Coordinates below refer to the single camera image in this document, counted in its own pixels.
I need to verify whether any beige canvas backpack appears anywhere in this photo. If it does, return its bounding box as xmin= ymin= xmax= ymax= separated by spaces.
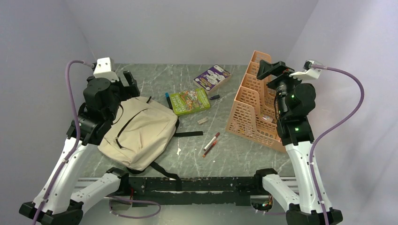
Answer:
xmin=97 ymin=96 xmax=204 ymax=181

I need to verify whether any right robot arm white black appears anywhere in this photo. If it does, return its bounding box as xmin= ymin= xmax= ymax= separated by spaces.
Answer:
xmin=253 ymin=60 xmax=343 ymax=225

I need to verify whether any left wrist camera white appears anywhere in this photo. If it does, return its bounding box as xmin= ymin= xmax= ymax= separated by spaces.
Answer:
xmin=93 ymin=57 xmax=118 ymax=82

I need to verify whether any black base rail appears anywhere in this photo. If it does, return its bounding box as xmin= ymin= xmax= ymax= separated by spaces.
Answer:
xmin=114 ymin=176 xmax=270 ymax=206

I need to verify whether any white red marker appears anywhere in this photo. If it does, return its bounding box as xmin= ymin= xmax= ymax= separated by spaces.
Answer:
xmin=203 ymin=132 xmax=220 ymax=151

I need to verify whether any green book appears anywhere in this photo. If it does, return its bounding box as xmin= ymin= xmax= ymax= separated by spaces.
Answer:
xmin=170 ymin=88 xmax=211 ymax=116

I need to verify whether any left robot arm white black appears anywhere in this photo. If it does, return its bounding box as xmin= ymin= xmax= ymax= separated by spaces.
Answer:
xmin=19 ymin=71 xmax=140 ymax=225

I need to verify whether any blue black marker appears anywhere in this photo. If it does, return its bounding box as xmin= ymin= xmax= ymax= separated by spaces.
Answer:
xmin=165 ymin=92 xmax=173 ymax=110

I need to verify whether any orange plastic file organizer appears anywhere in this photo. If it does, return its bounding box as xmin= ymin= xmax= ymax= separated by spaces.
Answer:
xmin=226 ymin=51 xmax=286 ymax=153

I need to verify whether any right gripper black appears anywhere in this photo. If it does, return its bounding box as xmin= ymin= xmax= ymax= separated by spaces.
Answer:
xmin=256 ymin=59 xmax=310 ymax=117

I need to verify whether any red pen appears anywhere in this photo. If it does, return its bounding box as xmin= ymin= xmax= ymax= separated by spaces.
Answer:
xmin=202 ymin=140 xmax=218 ymax=158

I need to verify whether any small beige eraser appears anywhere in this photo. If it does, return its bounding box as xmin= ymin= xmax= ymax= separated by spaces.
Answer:
xmin=198 ymin=118 xmax=208 ymax=125

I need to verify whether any purple book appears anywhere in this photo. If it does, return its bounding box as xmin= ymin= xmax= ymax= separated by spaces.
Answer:
xmin=193 ymin=64 xmax=232 ymax=94

